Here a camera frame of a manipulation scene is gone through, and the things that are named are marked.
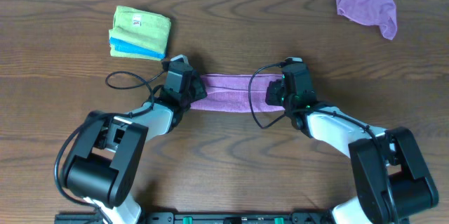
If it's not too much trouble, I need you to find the purple microfibre cloth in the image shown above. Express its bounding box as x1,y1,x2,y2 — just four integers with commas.
191,74,283,113

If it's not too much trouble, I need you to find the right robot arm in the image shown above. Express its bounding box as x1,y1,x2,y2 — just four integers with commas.
266,59,439,223

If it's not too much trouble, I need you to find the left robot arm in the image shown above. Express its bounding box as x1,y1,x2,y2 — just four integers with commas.
54,55,207,223

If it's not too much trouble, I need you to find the top green folded cloth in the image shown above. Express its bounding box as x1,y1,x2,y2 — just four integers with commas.
109,6,171,56

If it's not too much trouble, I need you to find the blue folded cloth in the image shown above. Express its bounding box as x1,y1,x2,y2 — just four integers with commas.
109,37,165,60

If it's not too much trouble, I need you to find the crumpled purple cloth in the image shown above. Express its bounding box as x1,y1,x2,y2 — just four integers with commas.
336,0,398,40

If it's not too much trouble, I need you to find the right black cable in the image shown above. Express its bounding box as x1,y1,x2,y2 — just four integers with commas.
247,61,401,224

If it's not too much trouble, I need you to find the black cable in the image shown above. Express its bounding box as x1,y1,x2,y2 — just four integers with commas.
53,60,173,224
247,61,401,224

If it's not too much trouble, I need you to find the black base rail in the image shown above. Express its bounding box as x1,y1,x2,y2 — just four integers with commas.
54,211,337,224

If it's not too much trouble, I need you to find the left black cable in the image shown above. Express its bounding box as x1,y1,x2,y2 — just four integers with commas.
53,60,173,224

